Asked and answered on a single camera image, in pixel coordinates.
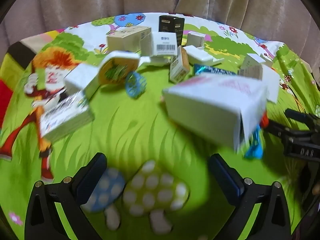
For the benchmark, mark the blue shiny packet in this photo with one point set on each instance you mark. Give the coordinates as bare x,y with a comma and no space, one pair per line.
212,70

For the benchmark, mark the tall plain white box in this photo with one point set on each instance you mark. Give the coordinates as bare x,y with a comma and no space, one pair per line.
271,85

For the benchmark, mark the blue shiny wrapper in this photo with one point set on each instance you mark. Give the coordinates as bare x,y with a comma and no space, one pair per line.
253,150

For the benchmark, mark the white shiny-print box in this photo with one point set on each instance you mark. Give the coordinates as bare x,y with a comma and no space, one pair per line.
65,117

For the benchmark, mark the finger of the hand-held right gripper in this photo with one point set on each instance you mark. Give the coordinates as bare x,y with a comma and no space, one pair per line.
297,116
280,129

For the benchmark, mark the white grey-print box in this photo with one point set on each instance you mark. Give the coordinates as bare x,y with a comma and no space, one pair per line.
251,67

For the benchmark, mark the beige cardboard box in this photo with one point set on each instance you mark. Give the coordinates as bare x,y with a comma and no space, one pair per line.
125,40

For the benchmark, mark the large white pink-print box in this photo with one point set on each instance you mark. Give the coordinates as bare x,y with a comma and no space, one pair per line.
212,110

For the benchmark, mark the orange white small box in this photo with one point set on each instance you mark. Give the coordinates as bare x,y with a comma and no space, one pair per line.
178,67

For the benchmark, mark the black box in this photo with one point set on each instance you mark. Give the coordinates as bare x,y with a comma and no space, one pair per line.
178,30

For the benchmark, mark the white barcode box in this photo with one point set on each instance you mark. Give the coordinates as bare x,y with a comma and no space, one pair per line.
163,42

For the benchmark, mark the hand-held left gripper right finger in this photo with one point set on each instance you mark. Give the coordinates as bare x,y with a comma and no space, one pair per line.
225,177

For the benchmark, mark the flat white box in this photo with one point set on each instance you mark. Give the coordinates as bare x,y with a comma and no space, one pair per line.
155,60

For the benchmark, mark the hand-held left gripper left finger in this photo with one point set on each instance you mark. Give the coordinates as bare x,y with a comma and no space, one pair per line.
91,180

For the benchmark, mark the cartoon printed green blanket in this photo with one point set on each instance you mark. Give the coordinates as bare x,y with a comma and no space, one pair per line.
140,130

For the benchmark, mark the white open box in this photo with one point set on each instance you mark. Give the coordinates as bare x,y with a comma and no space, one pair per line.
200,55

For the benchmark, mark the beige curtain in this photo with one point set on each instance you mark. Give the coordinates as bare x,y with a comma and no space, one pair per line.
75,0

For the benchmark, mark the white box orange round label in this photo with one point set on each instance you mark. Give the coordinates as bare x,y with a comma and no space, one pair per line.
117,67

